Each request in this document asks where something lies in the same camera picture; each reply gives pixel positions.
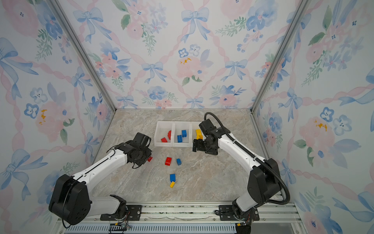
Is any white bin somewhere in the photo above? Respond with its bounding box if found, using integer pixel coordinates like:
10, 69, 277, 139
171, 121, 192, 148
154, 121, 174, 147
189, 121, 206, 147

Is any red square lego brick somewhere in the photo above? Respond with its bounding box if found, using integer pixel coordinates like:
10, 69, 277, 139
165, 157, 172, 166

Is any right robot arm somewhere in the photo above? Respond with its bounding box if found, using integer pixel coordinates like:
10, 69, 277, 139
192, 119, 282, 220

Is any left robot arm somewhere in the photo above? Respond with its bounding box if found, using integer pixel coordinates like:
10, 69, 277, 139
49, 133, 152, 225

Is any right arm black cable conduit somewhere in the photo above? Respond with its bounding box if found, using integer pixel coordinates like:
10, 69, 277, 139
204, 112, 291, 205

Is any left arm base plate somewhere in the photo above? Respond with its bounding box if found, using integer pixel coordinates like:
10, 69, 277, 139
100, 205, 143, 221

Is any aluminium rail frame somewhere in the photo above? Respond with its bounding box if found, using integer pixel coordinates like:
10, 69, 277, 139
51, 202, 306, 234

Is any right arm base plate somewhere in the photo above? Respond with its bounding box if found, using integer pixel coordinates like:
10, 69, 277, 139
214, 205, 260, 222

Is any right aluminium corner post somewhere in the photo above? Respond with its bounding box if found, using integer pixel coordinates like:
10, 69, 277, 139
250, 0, 310, 116

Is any aluminium corner post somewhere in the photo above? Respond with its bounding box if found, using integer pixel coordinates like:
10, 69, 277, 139
46, 0, 116, 112
250, 0, 310, 116

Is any left aluminium corner post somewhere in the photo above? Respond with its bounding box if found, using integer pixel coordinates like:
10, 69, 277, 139
46, 0, 116, 112

